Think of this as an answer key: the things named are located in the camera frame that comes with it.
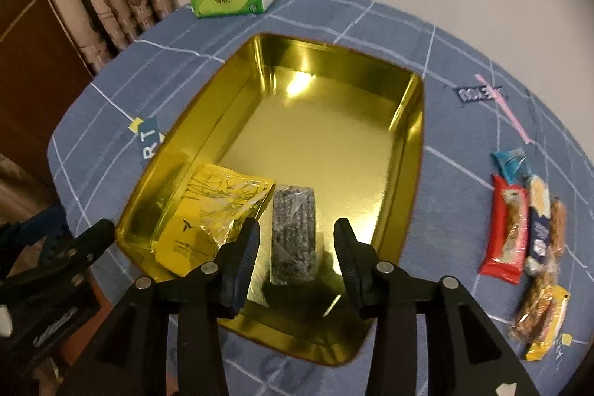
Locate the blue checked tablecloth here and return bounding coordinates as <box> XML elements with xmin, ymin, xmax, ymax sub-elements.
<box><xmin>46</xmin><ymin>0</ymin><xmax>594</xmax><ymax>396</ymax></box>

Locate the yellow and orange snack packet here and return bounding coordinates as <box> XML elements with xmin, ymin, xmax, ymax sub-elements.
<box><xmin>525</xmin><ymin>285</ymin><xmax>571</xmax><ymax>362</ymax></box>

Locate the red and gold tin box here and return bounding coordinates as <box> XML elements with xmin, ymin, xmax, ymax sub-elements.
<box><xmin>114</xmin><ymin>33</ymin><xmax>425</xmax><ymax>366</ymax></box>

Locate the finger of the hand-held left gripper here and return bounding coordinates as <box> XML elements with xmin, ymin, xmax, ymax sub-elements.
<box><xmin>39</xmin><ymin>219</ymin><xmax>117</xmax><ymax>283</ymax></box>
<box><xmin>0</xmin><ymin>203</ymin><xmax>68</xmax><ymax>251</ymax></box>

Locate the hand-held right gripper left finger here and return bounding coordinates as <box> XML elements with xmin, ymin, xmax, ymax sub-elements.
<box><xmin>56</xmin><ymin>217</ymin><xmax>261</xmax><ymax>396</ymax></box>

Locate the dark grey snack packet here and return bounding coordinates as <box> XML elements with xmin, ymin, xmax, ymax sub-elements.
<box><xmin>269</xmin><ymin>183</ymin><xmax>319</xmax><ymax>286</ymax></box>

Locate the blue candy wrapper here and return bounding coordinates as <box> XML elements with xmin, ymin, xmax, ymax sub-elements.
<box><xmin>492</xmin><ymin>148</ymin><xmax>530</xmax><ymax>186</ymax></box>

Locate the red snack packet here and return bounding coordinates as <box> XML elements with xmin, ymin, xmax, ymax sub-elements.
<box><xmin>479</xmin><ymin>174</ymin><xmax>530</xmax><ymax>284</ymax></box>

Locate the navy and white biscuit packet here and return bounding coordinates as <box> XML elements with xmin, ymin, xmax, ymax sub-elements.
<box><xmin>524</xmin><ymin>174</ymin><xmax>553</xmax><ymax>276</ymax></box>

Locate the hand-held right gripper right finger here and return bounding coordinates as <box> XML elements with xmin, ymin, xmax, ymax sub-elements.
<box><xmin>333</xmin><ymin>217</ymin><xmax>541</xmax><ymax>396</ymax></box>

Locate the brown wooden cabinet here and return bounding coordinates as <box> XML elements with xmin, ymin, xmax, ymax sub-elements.
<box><xmin>0</xmin><ymin>0</ymin><xmax>96</xmax><ymax>193</ymax></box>

